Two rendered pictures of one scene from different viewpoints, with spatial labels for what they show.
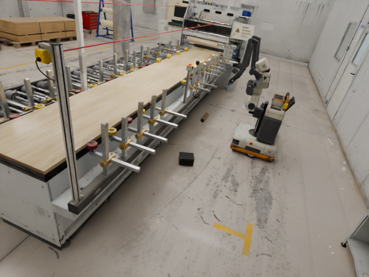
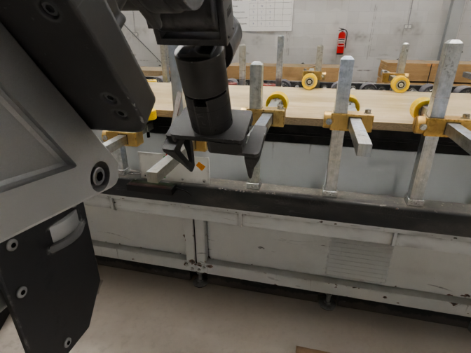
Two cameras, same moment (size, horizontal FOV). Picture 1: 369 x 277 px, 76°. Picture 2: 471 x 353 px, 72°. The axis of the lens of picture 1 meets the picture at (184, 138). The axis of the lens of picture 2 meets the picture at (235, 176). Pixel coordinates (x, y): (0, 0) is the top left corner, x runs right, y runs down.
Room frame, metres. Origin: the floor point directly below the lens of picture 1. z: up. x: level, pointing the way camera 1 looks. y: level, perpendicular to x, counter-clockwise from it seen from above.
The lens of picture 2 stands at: (3.69, -1.12, 1.18)
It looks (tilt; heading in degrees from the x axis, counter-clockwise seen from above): 24 degrees down; 88
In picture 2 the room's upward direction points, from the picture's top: straight up
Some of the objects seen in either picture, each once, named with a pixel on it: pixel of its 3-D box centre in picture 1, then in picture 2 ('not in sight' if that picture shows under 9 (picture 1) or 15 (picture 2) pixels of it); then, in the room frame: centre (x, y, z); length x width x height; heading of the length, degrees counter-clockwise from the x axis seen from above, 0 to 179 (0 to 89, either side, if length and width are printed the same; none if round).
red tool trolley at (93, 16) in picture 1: (89, 22); not in sight; (10.72, 4.79, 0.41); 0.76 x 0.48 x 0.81; 171
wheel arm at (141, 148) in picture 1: (131, 144); not in sight; (1.66, 0.44, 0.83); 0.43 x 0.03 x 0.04; 74
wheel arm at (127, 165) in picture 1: (113, 161); not in sight; (1.42, 0.50, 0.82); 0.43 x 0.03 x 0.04; 74
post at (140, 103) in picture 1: (139, 125); not in sight; (1.87, 0.42, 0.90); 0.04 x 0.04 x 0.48; 74
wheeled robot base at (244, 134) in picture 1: (255, 139); not in sight; (3.33, -1.12, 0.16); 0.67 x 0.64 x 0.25; 74
